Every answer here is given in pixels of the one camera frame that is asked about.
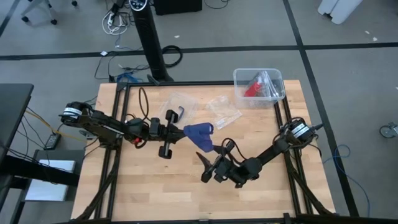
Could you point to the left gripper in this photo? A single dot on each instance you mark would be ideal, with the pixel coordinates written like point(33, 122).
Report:
point(168, 133)

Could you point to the black tower fan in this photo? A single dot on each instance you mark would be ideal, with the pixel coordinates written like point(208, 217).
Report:
point(150, 40)

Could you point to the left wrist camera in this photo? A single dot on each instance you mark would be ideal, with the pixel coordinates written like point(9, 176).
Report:
point(155, 126)

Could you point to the white box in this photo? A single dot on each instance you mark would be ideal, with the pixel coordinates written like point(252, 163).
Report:
point(46, 191)

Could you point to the black desk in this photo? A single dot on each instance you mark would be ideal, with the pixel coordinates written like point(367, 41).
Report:
point(12, 105)

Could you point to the clear plastic bin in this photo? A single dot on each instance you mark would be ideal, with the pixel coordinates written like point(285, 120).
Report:
point(242, 102)

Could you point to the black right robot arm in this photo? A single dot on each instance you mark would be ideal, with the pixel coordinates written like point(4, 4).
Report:
point(270, 151)

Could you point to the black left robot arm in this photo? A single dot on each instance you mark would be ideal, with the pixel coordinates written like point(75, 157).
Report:
point(99, 123)

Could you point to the red packaged item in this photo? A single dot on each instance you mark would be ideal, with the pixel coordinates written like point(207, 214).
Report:
point(252, 89)

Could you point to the blue elastic bandage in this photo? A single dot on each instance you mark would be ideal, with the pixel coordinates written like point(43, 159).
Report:
point(200, 137)

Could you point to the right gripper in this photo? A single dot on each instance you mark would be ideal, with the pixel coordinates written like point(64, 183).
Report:
point(233, 174)

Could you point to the white plastic object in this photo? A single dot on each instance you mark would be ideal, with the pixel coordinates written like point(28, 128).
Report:
point(339, 9)

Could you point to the black power adapter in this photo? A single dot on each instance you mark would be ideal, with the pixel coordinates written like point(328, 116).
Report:
point(52, 141)

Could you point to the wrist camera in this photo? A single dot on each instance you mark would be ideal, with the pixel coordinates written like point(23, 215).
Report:
point(220, 172)
point(155, 126)

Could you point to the clear bag of supplies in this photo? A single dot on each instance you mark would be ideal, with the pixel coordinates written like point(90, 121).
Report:
point(267, 84)

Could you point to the black computer case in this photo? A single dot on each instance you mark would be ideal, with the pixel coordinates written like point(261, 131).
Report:
point(177, 6)

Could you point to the clear zip bag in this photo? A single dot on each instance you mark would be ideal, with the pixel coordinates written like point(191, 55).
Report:
point(224, 112)

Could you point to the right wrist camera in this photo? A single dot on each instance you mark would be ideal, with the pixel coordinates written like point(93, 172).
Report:
point(220, 172)

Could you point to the grey office chair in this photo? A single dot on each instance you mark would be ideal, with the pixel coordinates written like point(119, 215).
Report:
point(32, 7)

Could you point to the grey caster wheel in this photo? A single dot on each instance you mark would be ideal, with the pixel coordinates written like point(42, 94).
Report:
point(387, 130)

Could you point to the red tape tag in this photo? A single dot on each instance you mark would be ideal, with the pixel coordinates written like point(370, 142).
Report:
point(137, 141)

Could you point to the black aluminium table frame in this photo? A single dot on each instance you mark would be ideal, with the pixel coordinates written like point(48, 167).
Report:
point(192, 83)

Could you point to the grey metal bracket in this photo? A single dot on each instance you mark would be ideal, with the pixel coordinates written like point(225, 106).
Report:
point(88, 134)

